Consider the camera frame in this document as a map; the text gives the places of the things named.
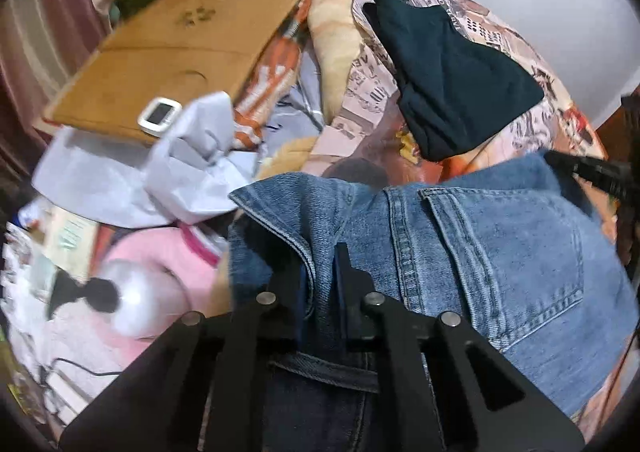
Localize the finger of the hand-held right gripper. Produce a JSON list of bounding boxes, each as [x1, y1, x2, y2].
[[544, 151, 637, 200]]

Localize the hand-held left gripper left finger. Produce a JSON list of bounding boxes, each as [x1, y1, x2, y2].
[[59, 282, 307, 452]]

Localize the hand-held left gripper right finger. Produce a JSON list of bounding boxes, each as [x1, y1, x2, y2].
[[335, 242, 587, 452]]

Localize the blue denim pants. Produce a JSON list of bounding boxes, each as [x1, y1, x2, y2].
[[200, 154, 640, 452]]

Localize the white round device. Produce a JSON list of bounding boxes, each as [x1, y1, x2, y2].
[[47, 263, 195, 340]]

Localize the pink cloth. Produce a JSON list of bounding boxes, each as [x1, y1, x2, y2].
[[97, 226, 232, 337]]

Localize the dark green garment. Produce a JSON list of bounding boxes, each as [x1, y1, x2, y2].
[[362, 0, 546, 161]]

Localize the white plastic bag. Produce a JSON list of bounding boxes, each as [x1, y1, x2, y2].
[[31, 92, 259, 229]]

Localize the pale green booklet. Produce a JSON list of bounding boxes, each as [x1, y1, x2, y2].
[[41, 206, 102, 283]]

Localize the light grey cloth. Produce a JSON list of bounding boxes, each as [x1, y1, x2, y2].
[[257, 74, 328, 173]]

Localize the small white digital clock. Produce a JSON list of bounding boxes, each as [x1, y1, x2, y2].
[[137, 96, 184, 137]]

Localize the printed blanket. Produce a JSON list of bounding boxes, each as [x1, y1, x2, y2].
[[232, 0, 609, 245]]

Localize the wooden lap table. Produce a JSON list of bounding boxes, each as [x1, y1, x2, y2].
[[42, 0, 307, 147]]

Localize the pink curtain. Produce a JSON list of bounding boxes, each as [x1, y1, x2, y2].
[[0, 0, 119, 177]]

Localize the black cable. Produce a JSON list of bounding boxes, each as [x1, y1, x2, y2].
[[40, 356, 125, 383]]

